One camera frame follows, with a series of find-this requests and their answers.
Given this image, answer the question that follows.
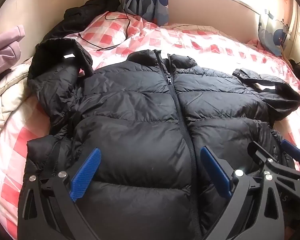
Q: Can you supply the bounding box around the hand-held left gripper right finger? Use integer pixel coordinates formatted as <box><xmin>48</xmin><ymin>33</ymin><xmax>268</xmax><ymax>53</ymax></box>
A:
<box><xmin>200</xmin><ymin>146</ymin><xmax>294</xmax><ymax>240</ymax></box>

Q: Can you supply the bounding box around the black puffer jacket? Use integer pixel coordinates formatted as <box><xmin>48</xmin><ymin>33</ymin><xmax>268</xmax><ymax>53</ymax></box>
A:
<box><xmin>25</xmin><ymin>38</ymin><xmax>300</xmax><ymax>240</ymax></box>

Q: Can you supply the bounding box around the pink checked quilt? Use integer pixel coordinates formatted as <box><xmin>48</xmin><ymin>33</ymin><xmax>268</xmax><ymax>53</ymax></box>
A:
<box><xmin>0</xmin><ymin>17</ymin><xmax>300</xmax><ymax>230</ymax></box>

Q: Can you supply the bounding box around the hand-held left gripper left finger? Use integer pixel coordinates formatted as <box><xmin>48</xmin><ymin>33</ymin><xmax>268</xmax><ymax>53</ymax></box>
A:
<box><xmin>17</xmin><ymin>147</ymin><xmax>102</xmax><ymax>240</ymax></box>

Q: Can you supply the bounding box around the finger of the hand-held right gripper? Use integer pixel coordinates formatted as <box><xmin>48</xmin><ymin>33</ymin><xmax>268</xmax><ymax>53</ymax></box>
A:
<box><xmin>248</xmin><ymin>141</ymin><xmax>300</xmax><ymax>180</ymax></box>
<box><xmin>281</xmin><ymin>139</ymin><xmax>300</xmax><ymax>173</ymax></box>

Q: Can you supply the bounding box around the pink checked pillow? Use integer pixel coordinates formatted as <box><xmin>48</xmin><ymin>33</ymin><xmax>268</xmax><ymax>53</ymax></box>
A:
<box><xmin>65</xmin><ymin>11</ymin><xmax>147</xmax><ymax>53</ymax></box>

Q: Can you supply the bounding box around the black coat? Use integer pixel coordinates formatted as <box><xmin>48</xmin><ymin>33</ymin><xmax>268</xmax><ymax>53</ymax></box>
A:
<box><xmin>41</xmin><ymin>0</ymin><xmax>122</xmax><ymax>42</ymax></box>

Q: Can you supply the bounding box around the purple garment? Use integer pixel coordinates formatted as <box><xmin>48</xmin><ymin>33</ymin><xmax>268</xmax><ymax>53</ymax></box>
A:
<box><xmin>0</xmin><ymin>24</ymin><xmax>25</xmax><ymax>79</ymax></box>

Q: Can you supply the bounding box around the cream quilted blanket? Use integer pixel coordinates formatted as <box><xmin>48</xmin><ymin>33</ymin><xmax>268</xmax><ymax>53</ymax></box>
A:
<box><xmin>0</xmin><ymin>56</ymin><xmax>43</xmax><ymax>140</ymax></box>

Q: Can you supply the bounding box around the blue patterned curtain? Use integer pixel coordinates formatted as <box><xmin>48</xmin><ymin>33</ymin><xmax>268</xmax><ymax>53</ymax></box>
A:
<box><xmin>122</xmin><ymin>0</ymin><xmax>170</xmax><ymax>27</ymax></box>

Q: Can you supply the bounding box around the black charger cable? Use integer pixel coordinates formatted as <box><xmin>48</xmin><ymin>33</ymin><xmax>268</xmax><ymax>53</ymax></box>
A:
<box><xmin>79</xmin><ymin>0</ymin><xmax>132</xmax><ymax>52</ymax></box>

